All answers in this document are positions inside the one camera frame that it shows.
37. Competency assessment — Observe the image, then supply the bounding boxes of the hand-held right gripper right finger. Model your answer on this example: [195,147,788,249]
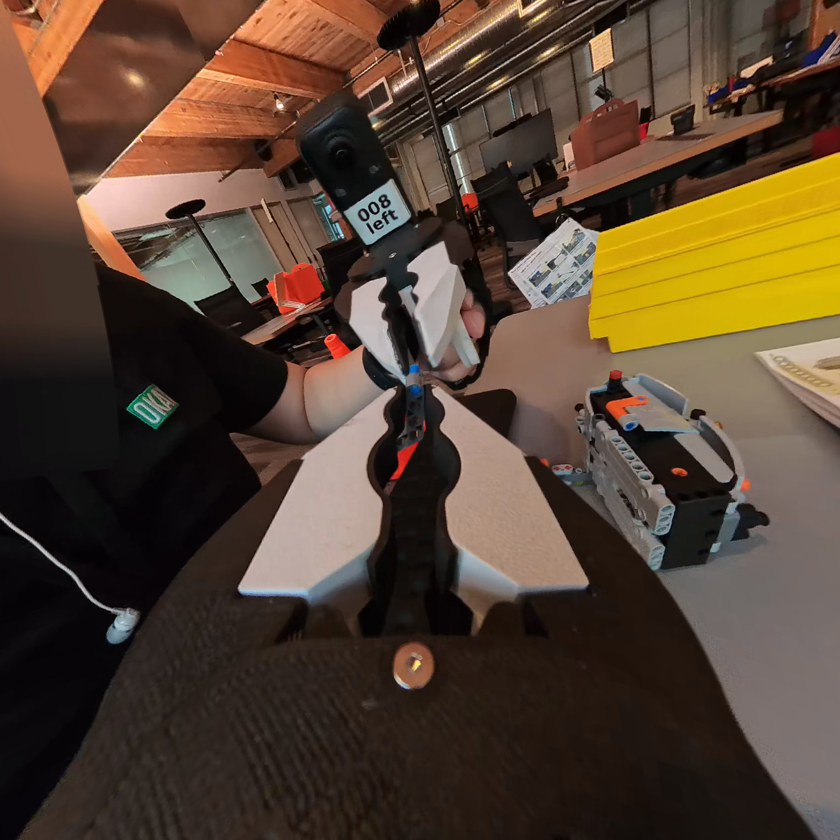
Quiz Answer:
[423,384,590,634]

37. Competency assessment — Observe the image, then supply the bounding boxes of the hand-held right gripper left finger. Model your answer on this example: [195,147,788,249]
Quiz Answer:
[238,384,406,635]

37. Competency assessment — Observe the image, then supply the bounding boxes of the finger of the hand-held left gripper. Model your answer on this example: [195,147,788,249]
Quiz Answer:
[407,244,481,370]
[348,281,408,385]

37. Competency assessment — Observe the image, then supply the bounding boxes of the brick arm with orange claws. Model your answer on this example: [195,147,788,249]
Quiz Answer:
[390,364,429,483]

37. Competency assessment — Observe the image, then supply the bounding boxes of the grey brick toy robot body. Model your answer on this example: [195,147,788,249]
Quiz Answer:
[550,371,770,571]

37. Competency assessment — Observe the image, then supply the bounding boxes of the white instruction booklet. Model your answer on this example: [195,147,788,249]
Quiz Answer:
[755,338,840,429]

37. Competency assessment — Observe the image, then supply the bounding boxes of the person's left forearm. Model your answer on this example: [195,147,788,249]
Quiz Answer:
[248,360,388,445]

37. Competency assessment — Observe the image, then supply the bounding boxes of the grey desk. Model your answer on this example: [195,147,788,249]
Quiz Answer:
[459,298,840,840]

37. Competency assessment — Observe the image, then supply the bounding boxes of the person's left hand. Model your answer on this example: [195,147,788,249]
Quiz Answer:
[425,289,490,385]

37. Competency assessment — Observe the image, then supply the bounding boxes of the orange plastic crate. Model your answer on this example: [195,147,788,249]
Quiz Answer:
[274,262,329,315]

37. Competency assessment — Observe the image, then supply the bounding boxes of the black floor lamp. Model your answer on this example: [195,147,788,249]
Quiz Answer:
[165,199,237,290]
[377,0,468,219]

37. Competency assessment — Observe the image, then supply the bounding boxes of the printed paper sheet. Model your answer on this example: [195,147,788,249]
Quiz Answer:
[508,218,599,309]

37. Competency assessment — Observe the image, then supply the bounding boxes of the black office chair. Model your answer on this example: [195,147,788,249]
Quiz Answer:
[471,164,547,265]

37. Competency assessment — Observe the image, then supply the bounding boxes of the person in black shirt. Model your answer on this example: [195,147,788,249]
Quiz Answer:
[0,262,290,840]

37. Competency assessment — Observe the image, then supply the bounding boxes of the black computer monitor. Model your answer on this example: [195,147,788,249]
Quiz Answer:
[479,108,559,179]

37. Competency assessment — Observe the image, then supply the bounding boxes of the brown carry bag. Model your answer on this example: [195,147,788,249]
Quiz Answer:
[570,98,641,173]

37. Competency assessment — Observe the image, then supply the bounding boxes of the long wooden table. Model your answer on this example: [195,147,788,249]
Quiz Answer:
[532,108,786,219]

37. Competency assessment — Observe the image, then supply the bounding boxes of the yellow plastic bin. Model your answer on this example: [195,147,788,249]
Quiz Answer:
[587,154,840,355]

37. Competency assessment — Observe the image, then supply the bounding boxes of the white earbud with cable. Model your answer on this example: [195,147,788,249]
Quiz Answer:
[0,512,142,645]

